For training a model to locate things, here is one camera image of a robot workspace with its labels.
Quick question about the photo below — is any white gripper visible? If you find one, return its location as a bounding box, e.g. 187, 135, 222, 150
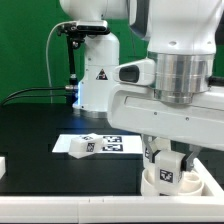
107, 84, 224, 172

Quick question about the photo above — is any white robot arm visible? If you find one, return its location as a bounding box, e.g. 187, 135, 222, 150
60, 0, 224, 170

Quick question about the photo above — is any white paper marker sheet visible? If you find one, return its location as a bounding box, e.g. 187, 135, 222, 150
52, 134, 142, 154

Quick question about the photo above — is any white block left edge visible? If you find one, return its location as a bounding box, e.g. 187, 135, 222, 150
0, 157, 6, 179

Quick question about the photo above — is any white front rail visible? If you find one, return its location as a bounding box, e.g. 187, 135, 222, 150
0, 197, 224, 224

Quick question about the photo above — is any black camera on stand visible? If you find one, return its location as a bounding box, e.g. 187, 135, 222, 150
56, 20, 110, 105

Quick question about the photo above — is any white thin cable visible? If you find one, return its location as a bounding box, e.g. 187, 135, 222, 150
45, 21, 76, 105

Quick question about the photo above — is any black cable pair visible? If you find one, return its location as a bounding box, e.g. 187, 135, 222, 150
0, 86, 78, 107

